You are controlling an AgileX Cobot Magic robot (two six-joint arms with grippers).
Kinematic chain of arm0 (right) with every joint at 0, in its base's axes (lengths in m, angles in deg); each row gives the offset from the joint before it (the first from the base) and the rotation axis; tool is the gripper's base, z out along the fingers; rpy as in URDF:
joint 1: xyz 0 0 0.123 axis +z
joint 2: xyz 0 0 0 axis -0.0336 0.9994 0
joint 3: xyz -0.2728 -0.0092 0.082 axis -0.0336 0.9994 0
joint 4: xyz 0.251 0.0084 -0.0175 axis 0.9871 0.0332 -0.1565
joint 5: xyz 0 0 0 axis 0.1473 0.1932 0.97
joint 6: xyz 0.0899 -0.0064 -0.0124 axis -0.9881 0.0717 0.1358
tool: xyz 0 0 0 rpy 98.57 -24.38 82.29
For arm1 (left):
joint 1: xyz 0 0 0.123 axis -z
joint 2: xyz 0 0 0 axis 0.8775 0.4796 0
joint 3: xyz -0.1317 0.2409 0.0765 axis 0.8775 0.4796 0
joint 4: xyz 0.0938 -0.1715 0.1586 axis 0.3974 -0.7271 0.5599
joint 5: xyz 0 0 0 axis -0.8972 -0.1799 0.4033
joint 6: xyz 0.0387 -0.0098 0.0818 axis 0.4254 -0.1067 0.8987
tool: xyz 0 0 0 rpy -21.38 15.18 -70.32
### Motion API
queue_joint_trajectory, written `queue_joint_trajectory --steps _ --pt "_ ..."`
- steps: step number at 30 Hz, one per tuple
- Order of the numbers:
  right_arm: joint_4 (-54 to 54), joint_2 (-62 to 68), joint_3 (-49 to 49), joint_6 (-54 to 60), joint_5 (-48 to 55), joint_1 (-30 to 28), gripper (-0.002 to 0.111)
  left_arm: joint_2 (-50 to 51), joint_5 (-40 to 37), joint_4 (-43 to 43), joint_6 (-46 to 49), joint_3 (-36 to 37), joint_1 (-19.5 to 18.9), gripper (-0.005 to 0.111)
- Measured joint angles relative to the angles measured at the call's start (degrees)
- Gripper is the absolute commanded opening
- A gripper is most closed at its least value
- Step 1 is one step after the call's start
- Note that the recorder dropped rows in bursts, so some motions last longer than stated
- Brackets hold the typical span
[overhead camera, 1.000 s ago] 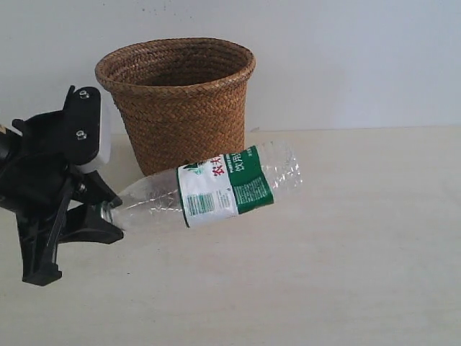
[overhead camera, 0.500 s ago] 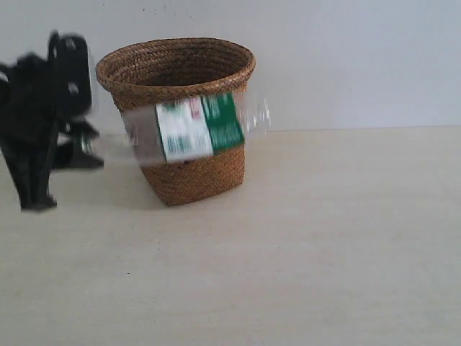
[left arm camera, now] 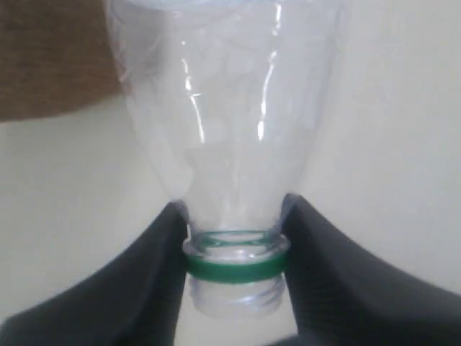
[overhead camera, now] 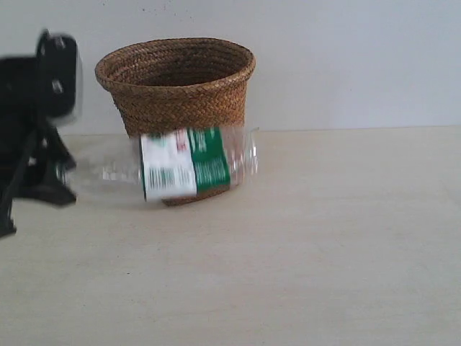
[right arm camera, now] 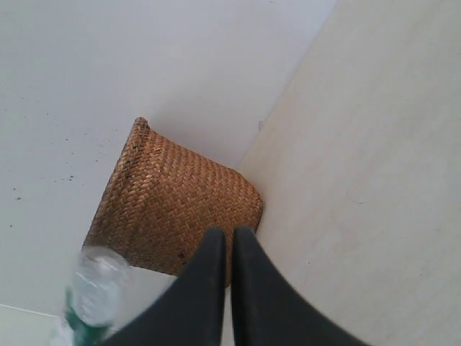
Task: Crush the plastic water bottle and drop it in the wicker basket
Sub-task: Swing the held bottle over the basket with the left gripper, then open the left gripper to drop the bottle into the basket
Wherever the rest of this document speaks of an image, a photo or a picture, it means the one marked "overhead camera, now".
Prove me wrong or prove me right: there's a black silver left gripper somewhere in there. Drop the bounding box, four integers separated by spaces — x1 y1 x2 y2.
1 30 83 237

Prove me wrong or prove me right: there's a clear plastic water bottle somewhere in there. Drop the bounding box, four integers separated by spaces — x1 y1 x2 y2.
58 126 258 203

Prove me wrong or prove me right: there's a brown woven wicker basket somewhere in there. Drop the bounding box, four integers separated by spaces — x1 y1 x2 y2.
95 37 256 205

